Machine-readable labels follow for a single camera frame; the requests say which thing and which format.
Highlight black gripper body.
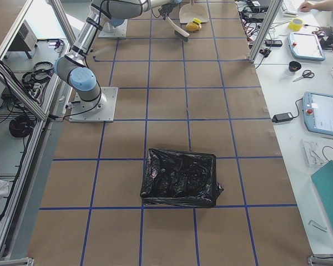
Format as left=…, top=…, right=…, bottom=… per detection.
left=158, top=2, right=175, bottom=18

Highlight beige plastic dustpan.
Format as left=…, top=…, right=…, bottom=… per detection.
left=179, top=1, right=209, bottom=24

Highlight beige hand brush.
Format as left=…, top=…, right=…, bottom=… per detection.
left=165, top=16, right=190, bottom=42

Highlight yellow trash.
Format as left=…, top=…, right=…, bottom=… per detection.
left=185, top=22, right=201, bottom=33

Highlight yellow sponge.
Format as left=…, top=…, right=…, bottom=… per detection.
left=193, top=18, right=201, bottom=24

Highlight person hand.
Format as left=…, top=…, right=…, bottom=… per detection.
left=299, top=1, right=319, bottom=12

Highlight yellow tape roll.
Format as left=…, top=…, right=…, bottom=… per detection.
left=288, top=18, right=304, bottom=31

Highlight blue teach pendant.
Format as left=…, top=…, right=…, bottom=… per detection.
left=302, top=91, right=333, bottom=138
left=287, top=32, right=325, bottom=62

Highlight scissors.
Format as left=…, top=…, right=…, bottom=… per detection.
left=293, top=69, right=315, bottom=82

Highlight black power adapter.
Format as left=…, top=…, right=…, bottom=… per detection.
left=271, top=112, right=294, bottom=123

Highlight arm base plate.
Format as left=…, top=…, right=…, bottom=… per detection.
left=98, top=19, right=128, bottom=39
left=69, top=86, right=118, bottom=122

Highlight aluminium frame post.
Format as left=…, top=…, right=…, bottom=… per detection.
left=248, top=0, right=282, bottom=63

